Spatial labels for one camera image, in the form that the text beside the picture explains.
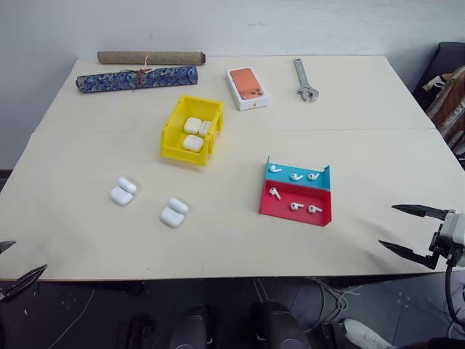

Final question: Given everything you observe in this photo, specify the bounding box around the white shoe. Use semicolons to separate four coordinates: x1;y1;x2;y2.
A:
342;318;401;349

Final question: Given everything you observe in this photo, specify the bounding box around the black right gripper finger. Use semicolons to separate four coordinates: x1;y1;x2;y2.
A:
378;239;441;270
391;204;450;221

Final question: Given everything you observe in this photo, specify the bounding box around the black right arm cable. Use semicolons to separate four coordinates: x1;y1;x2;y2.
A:
445;261;465;331

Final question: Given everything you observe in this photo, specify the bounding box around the brown crumpled fabric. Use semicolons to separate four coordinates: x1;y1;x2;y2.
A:
421;66;465;156

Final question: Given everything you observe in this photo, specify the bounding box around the dark rounded shape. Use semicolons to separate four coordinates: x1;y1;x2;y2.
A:
250;300;310;349
169;304;212;349

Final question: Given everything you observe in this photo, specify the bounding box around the white floor cable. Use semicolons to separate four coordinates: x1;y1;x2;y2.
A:
304;277;361;332

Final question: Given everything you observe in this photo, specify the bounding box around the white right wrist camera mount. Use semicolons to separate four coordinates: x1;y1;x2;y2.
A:
428;209;465;268

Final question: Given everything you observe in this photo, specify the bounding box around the black chair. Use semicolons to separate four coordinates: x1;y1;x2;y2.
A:
411;41;465;110

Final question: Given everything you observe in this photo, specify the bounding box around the blue patterned rolled scroll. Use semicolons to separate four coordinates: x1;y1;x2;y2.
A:
75;65;200;95

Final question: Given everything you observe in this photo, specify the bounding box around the brown rolled scroll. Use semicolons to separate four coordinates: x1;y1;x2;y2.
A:
97;50;207;67

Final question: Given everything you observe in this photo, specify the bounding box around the open white charging case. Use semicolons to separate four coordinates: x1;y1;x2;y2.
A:
109;177;138;207
159;197;190;229

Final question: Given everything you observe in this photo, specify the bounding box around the teal and red tray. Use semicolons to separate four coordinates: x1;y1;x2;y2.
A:
258;155;333;228

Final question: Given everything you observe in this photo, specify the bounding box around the silver adjustable wrench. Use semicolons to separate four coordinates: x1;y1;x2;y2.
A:
293;57;321;105

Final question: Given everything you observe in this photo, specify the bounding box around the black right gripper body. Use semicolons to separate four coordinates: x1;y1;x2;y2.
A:
435;219;460;264

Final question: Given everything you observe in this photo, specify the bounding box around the yellow plastic bin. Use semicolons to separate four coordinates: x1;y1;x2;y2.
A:
160;95;226;167

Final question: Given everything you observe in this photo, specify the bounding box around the white phone box orange print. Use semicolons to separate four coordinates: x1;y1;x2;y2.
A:
225;66;273;112

